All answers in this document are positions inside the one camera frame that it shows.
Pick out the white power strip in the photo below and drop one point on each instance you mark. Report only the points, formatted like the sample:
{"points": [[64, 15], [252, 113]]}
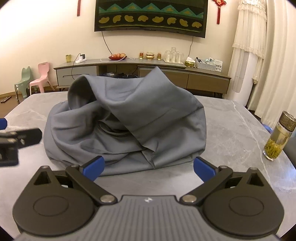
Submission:
{"points": [[80, 58]]}

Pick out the wall-mounted television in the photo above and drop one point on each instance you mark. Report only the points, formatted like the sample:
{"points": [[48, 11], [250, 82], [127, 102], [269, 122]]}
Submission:
{"points": [[174, 16]]}

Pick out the glass tea bottle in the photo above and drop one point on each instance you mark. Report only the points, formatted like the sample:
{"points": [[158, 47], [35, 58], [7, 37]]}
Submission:
{"points": [[280, 136]]}

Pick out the long grey TV cabinet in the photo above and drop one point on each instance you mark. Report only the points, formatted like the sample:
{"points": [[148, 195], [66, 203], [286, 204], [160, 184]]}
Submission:
{"points": [[190, 78]]}

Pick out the green plastic chair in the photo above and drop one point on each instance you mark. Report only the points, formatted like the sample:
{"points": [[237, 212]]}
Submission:
{"points": [[23, 84]]}

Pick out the red fruit plate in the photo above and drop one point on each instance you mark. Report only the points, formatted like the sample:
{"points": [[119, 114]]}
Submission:
{"points": [[117, 57]]}

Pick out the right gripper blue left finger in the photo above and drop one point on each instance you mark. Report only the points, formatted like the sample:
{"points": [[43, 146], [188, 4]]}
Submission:
{"points": [[83, 178]]}

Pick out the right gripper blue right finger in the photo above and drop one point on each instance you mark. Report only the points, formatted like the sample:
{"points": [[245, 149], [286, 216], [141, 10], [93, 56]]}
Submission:
{"points": [[214, 179]]}

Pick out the gold incense burner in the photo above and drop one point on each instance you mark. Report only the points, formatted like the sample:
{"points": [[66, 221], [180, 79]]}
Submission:
{"points": [[149, 55]]}

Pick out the grey trousers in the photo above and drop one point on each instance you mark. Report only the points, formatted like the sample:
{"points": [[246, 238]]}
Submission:
{"points": [[134, 124]]}

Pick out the white air conditioner tower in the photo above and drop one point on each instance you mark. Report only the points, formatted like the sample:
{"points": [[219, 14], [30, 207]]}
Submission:
{"points": [[241, 70]]}

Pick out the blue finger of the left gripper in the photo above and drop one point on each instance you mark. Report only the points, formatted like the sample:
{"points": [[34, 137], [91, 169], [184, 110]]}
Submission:
{"points": [[3, 123]]}

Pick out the white storage box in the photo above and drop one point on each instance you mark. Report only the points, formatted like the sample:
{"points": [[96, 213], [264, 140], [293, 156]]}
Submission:
{"points": [[209, 64]]}

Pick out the red Chinese knot ornament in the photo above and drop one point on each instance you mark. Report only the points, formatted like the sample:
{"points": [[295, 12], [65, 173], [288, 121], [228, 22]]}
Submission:
{"points": [[219, 4]]}

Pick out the remote control on floor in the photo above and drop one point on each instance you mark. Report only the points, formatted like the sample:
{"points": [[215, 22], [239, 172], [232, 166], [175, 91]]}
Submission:
{"points": [[5, 99]]}

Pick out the white lace curtain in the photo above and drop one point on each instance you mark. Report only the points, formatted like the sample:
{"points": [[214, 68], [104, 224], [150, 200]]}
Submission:
{"points": [[250, 33]]}

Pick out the glass cups set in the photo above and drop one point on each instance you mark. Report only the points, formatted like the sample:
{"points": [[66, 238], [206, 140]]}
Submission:
{"points": [[173, 56]]}

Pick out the yellow cup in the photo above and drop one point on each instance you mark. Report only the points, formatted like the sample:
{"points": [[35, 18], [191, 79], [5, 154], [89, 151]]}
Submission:
{"points": [[68, 58]]}

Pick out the gold tissue box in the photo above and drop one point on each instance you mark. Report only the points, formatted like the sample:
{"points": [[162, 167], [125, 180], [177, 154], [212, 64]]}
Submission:
{"points": [[189, 62]]}

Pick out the pink plastic chair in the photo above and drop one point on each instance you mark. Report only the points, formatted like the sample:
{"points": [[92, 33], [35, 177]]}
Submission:
{"points": [[43, 69]]}

